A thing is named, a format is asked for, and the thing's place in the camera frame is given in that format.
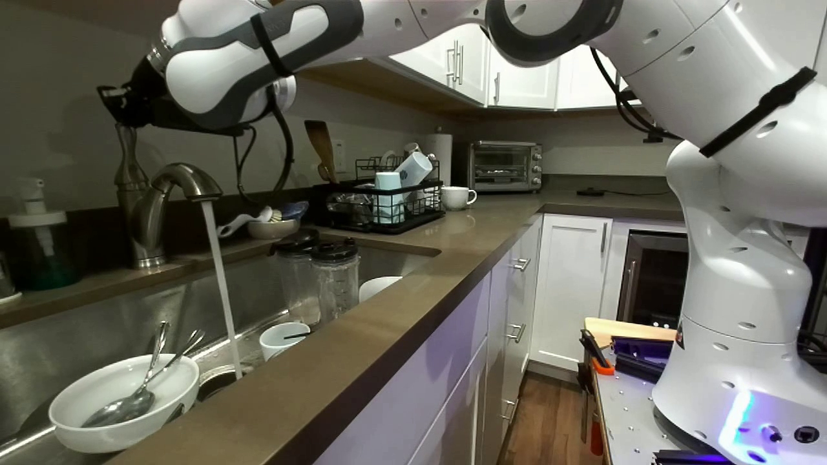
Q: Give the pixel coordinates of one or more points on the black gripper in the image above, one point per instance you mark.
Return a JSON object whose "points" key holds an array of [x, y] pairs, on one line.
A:
{"points": [[149, 93]]}

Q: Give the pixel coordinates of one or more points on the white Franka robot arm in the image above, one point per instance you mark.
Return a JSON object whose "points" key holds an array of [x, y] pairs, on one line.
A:
{"points": [[674, 170]]}

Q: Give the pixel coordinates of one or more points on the silver curved tap spout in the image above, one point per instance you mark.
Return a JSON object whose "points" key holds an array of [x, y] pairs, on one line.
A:
{"points": [[152, 214]]}

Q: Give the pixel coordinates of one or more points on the soap dispenser bottle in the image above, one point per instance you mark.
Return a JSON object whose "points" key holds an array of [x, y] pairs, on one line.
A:
{"points": [[41, 248]]}

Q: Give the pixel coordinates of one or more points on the small dish with scrubbers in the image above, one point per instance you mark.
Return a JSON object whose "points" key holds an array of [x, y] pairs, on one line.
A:
{"points": [[271, 228]]}

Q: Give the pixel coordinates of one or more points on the wooden spatula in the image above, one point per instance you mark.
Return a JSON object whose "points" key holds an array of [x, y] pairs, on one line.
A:
{"points": [[322, 146]]}

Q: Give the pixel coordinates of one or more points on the stainless steel sink basin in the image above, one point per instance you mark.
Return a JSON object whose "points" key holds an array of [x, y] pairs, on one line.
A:
{"points": [[104, 319]]}

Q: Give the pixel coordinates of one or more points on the clear jar with black lid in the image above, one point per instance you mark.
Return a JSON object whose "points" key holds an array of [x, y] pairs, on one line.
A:
{"points": [[338, 279], [299, 285]]}

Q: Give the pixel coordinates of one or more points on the metal spoon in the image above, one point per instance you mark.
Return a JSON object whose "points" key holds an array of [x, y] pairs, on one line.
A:
{"points": [[130, 400], [178, 356]]}

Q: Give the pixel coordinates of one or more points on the light blue cup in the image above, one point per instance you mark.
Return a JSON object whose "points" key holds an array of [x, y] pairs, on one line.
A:
{"points": [[388, 194]]}

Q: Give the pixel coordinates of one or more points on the small white cup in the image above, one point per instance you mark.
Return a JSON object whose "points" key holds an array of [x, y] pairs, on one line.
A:
{"points": [[282, 342]]}

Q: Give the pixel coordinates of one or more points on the white plastic container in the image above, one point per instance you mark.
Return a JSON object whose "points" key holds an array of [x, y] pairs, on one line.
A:
{"points": [[414, 169]]}

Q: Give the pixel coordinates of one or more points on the large white bowl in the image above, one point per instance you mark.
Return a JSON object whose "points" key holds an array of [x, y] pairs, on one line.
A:
{"points": [[121, 421]]}

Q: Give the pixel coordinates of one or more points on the white plate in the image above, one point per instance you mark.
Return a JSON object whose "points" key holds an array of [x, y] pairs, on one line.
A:
{"points": [[379, 287]]}

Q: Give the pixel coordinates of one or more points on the paper towel roll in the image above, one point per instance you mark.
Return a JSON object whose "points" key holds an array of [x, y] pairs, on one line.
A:
{"points": [[440, 157]]}

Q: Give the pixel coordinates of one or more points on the white mug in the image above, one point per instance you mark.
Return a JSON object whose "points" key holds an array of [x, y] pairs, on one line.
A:
{"points": [[456, 196]]}

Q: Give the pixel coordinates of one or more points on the silver toaster oven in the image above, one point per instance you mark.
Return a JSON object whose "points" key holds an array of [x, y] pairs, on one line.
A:
{"points": [[506, 165]]}

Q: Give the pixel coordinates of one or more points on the white glossy upper cabinets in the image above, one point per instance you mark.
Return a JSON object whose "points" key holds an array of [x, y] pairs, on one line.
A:
{"points": [[518, 81]]}

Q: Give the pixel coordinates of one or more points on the white lower cabinet row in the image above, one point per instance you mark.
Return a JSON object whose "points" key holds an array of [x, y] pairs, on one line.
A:
{"points": [[448, 371]]}

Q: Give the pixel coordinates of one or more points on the small black countertop item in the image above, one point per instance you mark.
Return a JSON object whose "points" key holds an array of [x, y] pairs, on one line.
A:
{"points": [[590, 192]]}

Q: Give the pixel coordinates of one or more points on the white corner cabinet door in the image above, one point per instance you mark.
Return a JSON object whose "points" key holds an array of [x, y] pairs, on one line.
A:
{"points": [[569, 287]]}

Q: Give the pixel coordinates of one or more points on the orange black clamp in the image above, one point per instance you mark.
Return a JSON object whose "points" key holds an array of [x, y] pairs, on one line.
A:
{"points": [[595, 352]]}

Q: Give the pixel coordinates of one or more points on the wooden block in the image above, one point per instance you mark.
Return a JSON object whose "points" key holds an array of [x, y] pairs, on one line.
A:
{"points": [[629, 328]]}

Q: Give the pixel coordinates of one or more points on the black built-in oven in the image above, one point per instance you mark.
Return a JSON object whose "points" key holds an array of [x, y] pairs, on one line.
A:
{"points": [[653, 279]]}

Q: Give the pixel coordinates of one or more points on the dark purple-lit box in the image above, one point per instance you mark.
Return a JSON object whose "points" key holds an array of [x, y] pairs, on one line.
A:
{"points": [[645, 356]]}

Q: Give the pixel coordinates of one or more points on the perforated robot mounting table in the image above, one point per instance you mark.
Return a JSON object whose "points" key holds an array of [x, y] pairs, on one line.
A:
{"points": [[638, 421]]}

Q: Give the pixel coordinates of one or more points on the black camera on stand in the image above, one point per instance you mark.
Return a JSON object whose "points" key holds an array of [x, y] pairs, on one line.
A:
{"points": [[664, 133]]}

